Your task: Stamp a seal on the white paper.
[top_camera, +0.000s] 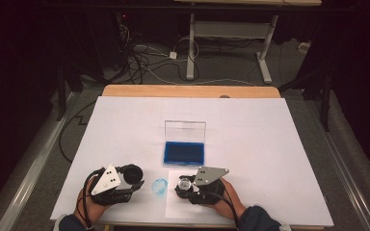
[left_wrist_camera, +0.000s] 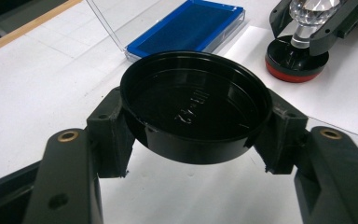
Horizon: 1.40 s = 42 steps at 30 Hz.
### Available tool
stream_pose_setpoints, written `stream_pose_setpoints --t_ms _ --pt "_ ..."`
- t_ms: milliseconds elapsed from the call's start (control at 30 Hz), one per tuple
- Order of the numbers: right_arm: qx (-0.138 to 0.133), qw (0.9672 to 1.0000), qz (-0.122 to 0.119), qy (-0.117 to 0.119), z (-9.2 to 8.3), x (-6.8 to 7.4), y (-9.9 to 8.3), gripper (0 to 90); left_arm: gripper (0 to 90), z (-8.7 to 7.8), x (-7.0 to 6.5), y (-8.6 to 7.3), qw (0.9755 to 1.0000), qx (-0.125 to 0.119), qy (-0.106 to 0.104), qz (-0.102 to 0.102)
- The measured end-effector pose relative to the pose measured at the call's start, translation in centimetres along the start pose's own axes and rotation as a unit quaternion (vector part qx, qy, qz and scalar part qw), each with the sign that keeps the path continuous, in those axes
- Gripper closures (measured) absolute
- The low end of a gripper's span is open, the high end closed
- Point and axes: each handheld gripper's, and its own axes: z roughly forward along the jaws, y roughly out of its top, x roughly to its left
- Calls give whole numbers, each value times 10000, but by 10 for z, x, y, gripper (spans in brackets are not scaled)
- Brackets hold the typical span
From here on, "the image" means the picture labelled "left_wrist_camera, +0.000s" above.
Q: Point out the blue ink pad clear case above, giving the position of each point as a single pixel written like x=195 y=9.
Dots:
x=192 y=28

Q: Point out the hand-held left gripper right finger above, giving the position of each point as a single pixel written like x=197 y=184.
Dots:
x=332 y=174

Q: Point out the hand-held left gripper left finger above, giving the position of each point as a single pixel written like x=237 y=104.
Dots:
x=65 y=174

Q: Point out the black round stamp cap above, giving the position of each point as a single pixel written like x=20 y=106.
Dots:
x=195 y=109

